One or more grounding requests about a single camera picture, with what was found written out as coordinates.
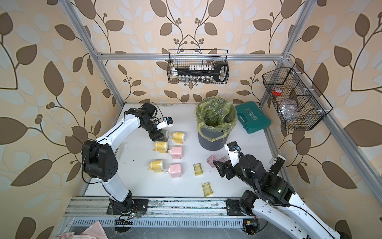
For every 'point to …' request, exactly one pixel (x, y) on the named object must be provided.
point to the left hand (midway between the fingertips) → (159, 131)
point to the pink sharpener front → (175, 170)
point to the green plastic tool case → (251, 117)
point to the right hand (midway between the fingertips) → (221, 158)
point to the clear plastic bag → (289, 110)
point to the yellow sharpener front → (157, 166)
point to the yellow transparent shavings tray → (198, 169)
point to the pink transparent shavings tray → (210, 161)
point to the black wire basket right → (299, 103)
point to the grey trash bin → (207, 144)
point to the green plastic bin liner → (214, 112)
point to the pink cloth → (94, 231)
